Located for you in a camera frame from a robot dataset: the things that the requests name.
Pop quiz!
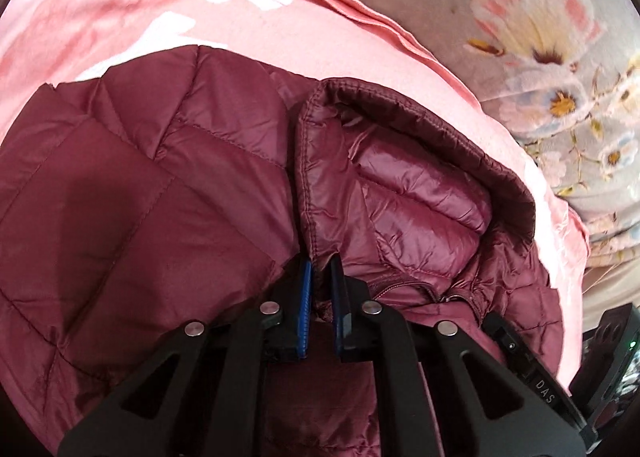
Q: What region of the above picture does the grey floral bed sheet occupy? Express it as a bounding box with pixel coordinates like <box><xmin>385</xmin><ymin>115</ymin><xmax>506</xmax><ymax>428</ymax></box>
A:
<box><xmin>358</xmin><ymin>0</ymin><xmax>639</xmax><ymax>331</ymax></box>

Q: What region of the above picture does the maroon quilted down jacket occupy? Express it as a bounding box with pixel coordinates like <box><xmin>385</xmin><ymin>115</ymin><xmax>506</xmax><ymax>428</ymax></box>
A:
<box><xmin>1</xmin><ymin>46</ymin><xmax>564</xmax><ymax>451</ymax></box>

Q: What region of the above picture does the pink fleece blanket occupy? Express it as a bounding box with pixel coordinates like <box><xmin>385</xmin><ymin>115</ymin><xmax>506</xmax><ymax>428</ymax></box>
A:
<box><xmin>1</xmin><ymin>0</ymin><xmax>588</xmax><ymax>385</ymax></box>

